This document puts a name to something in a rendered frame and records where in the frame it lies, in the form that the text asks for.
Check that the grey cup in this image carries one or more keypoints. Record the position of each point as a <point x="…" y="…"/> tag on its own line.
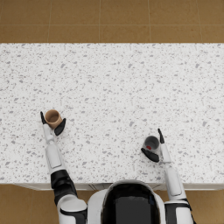
<point x="152" y="144"/>

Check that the tan brown cup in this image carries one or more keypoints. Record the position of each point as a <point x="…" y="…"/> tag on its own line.
<point x="53" y="118"/>

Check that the red berry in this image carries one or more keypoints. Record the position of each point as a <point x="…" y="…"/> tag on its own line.
<point x="148" y="147"/>

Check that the robot body dark round torso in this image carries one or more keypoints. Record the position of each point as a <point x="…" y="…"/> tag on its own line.
<point x="128" y="204"/>

